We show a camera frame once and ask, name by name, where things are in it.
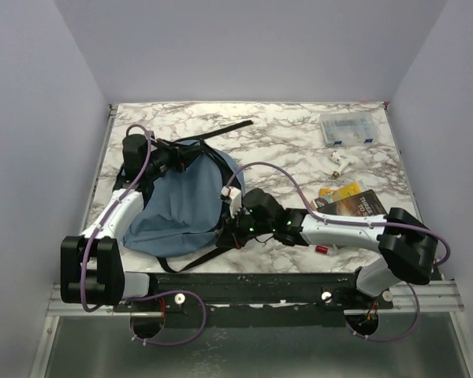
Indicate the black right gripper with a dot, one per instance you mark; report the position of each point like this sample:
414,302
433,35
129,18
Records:
230,236

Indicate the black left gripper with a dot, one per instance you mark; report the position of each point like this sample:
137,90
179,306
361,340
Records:
179,156

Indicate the blue fabric backpack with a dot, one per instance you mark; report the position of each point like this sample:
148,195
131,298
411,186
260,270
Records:
184,213

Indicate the yellow cover paperback book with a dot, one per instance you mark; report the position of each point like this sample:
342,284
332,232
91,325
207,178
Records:
349,190

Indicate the dark red paperback book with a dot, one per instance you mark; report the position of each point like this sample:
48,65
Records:
363,204

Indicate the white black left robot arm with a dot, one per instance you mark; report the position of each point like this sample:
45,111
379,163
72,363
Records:
92,273

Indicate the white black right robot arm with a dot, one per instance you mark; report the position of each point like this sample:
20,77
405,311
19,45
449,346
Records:
406,247

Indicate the red cap glue stick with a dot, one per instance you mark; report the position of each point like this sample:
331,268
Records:
324,250

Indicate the white plastic pipe fitting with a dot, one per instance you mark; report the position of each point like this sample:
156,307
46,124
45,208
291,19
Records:
341,162

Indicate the clear plastic organizer box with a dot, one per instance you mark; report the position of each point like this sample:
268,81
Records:
348,129

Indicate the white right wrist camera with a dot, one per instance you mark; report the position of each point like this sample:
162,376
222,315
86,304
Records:
233,197

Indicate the black metal base rail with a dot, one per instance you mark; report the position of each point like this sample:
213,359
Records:
180,300

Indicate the aluminium frame rail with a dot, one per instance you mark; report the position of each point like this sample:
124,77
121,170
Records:
437,297

